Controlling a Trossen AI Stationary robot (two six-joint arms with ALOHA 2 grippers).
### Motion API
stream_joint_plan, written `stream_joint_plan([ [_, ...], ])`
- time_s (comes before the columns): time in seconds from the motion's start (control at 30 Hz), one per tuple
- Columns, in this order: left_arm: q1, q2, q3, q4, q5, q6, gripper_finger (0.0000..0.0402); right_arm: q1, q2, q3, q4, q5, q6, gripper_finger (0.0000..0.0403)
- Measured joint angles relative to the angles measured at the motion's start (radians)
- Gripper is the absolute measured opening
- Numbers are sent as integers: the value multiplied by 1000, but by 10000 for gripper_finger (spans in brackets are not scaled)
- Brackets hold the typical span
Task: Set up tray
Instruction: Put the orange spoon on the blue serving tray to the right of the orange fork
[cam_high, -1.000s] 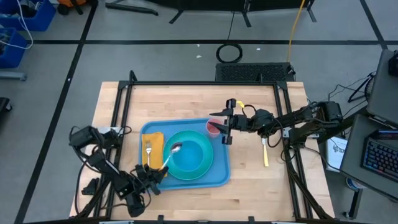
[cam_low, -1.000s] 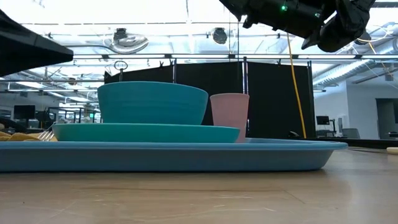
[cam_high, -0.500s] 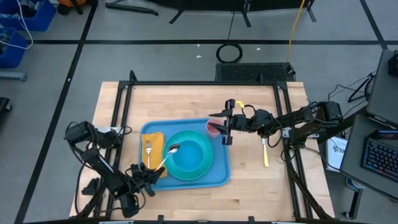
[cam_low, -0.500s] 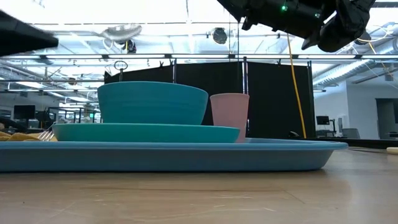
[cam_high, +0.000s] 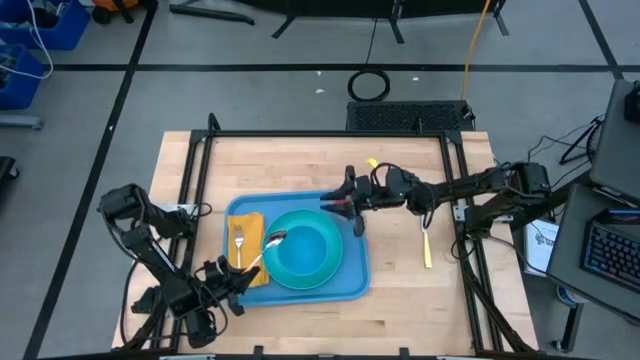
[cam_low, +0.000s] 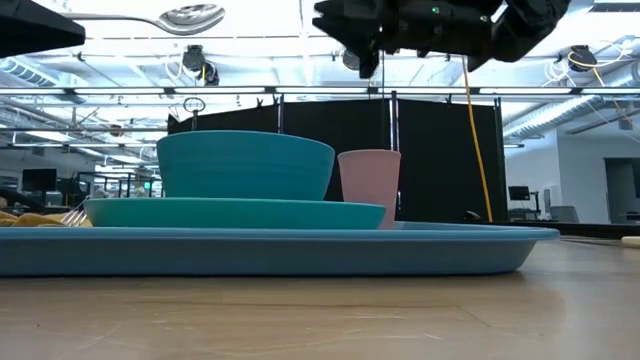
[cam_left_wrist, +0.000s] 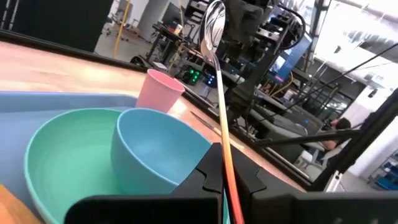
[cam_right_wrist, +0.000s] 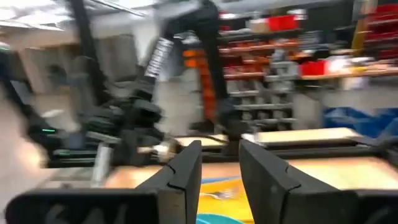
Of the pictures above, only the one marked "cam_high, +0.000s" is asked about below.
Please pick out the grey desk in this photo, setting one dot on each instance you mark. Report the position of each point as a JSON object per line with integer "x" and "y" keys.
{"x": 617, "y": 150}
{"x": 570, "y": 235}

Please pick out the black bracket block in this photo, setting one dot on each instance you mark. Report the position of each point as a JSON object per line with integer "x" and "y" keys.
{"x": 145, "y": 302}

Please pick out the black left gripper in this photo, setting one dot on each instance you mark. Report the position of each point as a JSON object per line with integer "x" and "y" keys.
{"x": 222, "y": 285}

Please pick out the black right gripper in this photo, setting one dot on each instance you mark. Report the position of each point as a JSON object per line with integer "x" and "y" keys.
{"x": 385, "y": 192}

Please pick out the blue storage bin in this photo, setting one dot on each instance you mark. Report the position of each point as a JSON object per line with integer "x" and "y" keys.
{"x": 75, "y": 30}
{"x": 22, "y": 92}

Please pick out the black perforated computer case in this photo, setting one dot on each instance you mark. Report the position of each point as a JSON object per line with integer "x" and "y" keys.
{"x": 400, "y": 116}

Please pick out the blue plastic tray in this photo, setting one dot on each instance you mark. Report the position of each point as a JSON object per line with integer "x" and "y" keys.
{"x": 310, "y": 297}

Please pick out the blue plastic bowl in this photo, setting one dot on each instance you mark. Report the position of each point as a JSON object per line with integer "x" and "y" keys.
{"x": 305, "y": 250}

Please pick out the black partition screen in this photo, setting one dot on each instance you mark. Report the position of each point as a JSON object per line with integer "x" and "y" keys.
{"x": 350, "y": 6}

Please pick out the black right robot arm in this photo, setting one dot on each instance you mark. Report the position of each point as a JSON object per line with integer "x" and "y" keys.
{"x": 480, "y": 187}

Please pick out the orange and black bag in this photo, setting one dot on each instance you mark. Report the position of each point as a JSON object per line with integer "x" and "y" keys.
{"x": 115, "y": 4}

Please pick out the black aluminium rig frame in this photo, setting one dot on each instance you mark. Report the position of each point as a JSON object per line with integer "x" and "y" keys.
{"x": 325, "y": 133}

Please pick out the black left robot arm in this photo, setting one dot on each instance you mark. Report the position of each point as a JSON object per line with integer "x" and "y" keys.
{"x": 150, "y": 250}

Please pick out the white printed box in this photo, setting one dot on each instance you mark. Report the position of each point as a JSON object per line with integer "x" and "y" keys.
{"x": 542, "y": 250}

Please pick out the grey metal rack foot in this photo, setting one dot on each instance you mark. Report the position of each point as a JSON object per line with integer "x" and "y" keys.
{"x": 20, "y": 122}

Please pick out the yellow cloth napkin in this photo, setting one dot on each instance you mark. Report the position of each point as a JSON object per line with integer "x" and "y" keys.
{"x": 252, "y": 235}

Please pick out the black backlit keyboard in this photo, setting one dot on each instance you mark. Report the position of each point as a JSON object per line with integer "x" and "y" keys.
{"x": 615, "y": 255}

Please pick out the teal plastic plate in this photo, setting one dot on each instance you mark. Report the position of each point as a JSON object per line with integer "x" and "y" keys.
{"x": 302, "y": 282}

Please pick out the white and blue roll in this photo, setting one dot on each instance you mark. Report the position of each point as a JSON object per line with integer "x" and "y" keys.
{"x": 567, "y": 296}

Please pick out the dark glossy tablet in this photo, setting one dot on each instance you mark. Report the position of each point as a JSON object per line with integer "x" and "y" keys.
{"x": 620, "y": 216}

